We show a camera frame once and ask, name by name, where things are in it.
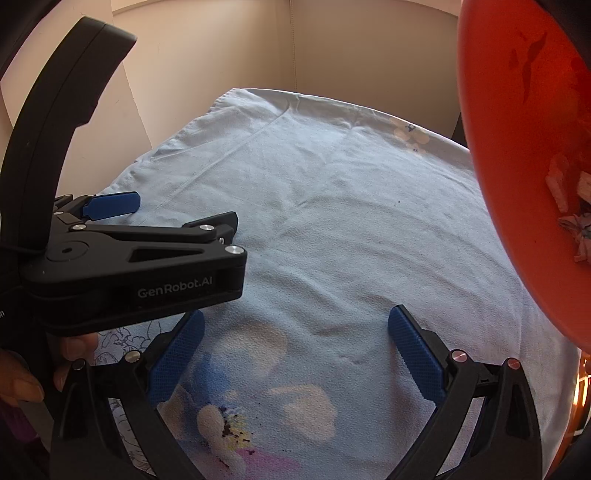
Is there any white foam piece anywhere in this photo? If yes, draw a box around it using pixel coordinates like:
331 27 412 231
546 154 576 214

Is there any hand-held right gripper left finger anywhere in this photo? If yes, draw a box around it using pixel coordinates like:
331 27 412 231
50 310 206 480

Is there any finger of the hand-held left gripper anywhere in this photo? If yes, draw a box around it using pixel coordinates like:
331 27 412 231
87 211 248 274
54 191 141 225

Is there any person's left hand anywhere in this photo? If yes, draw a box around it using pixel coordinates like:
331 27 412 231
0 333 100 408

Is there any colourful paper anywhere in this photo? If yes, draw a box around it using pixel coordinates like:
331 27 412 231
558 212 591 265

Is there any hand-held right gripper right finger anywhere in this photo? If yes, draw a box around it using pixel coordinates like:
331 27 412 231
388 305 543 480

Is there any round plastic bucket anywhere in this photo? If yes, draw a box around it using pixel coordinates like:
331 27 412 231
455 0 591 350

